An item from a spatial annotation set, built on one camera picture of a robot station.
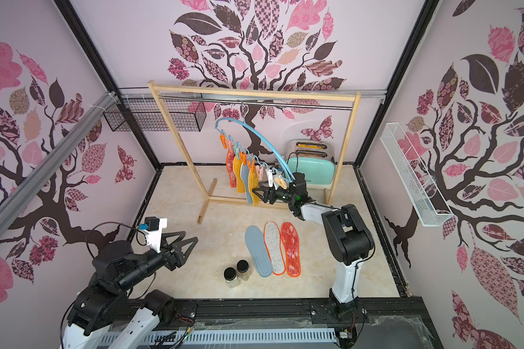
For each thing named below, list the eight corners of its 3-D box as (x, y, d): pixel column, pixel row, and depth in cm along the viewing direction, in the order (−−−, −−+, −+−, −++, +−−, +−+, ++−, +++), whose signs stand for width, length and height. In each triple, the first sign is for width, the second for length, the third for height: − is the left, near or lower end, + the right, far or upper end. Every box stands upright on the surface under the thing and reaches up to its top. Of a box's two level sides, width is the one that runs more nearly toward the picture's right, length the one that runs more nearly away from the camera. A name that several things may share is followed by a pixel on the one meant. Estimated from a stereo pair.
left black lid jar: (227, 288, 81) (222, 280, 73) (228, 276, 84) (224, 267, 76) (238, 288, 81) (235, 280, 73) (239, 276, 84) (236, 267, 76)
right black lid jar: (239, 281, 82) (236, 272, 75) (240, 268, 85) (237, 259, 78) (251, 281, 82) (249, 272, 75) (251, 268, 85) (249, 259, 78)
